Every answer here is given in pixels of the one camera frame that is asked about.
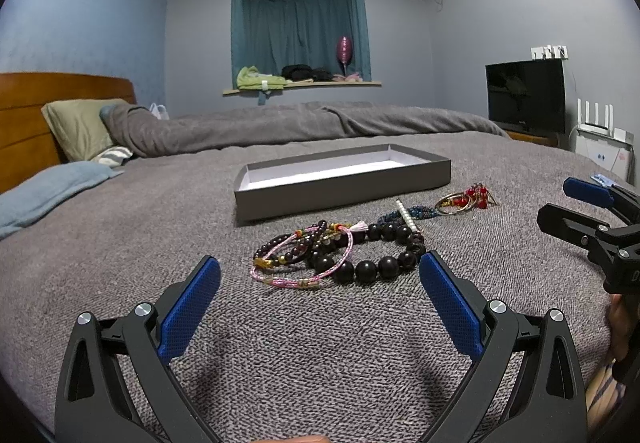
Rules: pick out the white wifi router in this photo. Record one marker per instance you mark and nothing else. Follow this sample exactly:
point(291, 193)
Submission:
point(599, 120)

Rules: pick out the green folded cloth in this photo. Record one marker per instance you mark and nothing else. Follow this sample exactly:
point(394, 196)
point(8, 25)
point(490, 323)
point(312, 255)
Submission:
point(251, 79)

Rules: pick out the striped grey white pillow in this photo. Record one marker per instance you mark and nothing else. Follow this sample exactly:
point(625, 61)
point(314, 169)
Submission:
point(114, 156)

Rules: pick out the wooden window sill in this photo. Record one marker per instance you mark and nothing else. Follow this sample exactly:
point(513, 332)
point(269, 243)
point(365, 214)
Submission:
point(302, 85)

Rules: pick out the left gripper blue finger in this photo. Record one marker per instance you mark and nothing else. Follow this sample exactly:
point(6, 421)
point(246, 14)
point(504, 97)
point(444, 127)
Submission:
point(592, 193)

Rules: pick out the person's right hand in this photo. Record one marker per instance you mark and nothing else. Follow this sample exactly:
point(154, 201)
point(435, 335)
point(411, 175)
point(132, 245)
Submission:
point(621, 323)

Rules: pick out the teal window curtain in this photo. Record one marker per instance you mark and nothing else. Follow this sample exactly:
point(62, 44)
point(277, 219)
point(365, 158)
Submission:
point(271, 34)

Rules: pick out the patterned sleeve forearm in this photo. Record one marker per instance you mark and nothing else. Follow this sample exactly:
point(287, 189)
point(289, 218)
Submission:
point(603, 395)

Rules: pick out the grey shallow cardboard tray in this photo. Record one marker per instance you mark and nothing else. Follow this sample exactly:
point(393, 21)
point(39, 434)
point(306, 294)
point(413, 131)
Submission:
point(336, 178)

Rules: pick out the white plastic bag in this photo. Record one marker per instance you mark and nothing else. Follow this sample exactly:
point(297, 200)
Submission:
point(159, 111)

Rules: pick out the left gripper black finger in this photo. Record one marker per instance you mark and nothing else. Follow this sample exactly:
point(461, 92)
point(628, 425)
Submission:
point(572, 227)

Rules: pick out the wooden headboard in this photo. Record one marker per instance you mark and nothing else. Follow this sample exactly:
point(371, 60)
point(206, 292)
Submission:
point(27, 144)

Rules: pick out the gold bangle with red beads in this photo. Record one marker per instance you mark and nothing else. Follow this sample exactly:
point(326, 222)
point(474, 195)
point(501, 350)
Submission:
point(478, 196)

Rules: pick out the grey bedspread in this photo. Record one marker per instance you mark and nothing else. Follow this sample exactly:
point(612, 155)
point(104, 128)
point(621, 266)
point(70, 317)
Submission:
point(357, 364)

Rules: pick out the grey duvet roll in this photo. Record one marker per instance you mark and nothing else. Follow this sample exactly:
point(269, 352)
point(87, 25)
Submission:
point(137, 129)

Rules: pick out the olive green pillow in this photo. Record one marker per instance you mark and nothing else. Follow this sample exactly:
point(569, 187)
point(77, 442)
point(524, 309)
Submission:
point(78, 127)

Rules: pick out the black clothing pile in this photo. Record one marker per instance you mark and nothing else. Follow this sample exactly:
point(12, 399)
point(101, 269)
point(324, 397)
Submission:
point(301, 72)

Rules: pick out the white storage box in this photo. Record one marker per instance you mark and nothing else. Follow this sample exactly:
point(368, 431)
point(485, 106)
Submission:
point(609, 152)

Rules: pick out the black flat television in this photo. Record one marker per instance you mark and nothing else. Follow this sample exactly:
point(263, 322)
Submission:
point(529, 95)

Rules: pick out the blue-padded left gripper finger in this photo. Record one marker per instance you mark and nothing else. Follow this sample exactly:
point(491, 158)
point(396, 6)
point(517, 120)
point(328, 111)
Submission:
point(547, 402)
point(93, 403)

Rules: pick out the white wall power strip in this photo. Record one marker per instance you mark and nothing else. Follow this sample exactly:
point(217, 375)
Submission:
point(549, 52)

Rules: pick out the pink balloon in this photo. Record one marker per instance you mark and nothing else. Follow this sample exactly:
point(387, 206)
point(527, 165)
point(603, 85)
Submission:
point(344, 53)

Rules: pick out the light blue blanket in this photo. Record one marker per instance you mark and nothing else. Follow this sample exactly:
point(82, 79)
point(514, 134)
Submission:
point(33, 199)

